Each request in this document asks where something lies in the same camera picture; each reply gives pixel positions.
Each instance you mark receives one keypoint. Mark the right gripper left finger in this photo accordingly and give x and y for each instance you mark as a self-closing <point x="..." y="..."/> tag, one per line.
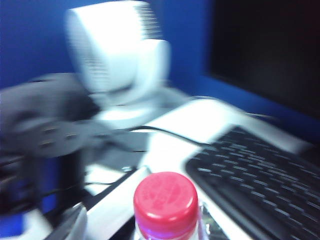
<point x="75" y="222"/>

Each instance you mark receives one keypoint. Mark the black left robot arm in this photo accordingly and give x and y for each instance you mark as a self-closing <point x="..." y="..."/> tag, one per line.
<point x="70" y="170"/>

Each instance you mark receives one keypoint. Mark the clear plastic water bottle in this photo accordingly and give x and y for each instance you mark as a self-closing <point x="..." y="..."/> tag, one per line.
<point x="142" y="236"/>

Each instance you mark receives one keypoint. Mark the white desk fan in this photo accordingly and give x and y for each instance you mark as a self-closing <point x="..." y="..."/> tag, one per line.
<point x="112" y="50"/>

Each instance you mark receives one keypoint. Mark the blue office partition panel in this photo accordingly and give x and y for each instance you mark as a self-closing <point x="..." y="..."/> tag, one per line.
<point x="32" y="37"/>

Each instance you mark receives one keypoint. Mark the black computer monitor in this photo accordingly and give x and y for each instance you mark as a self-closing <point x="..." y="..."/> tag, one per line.
<point x="275" y="50"/>

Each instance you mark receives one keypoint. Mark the black computer keyboard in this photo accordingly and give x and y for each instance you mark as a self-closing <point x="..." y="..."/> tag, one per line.
<point x="250" y="180"/>

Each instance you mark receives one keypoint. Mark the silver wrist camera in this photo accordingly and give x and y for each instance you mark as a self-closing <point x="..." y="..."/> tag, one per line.
<point x="112" y="205"/>

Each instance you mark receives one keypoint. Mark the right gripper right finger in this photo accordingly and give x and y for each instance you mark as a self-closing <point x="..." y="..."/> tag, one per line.
<point x="206" y="222"/>

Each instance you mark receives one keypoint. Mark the red bottle cap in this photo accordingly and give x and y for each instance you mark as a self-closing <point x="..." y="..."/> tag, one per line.
<point x="165" y="197"/>

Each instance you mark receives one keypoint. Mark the white raised desk board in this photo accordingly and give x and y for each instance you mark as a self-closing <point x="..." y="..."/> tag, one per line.
<point x="187" y="117"/>

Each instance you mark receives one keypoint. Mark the dark grey cloth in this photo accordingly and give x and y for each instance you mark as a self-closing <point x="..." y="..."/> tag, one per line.
<point x="50" y="100"/>

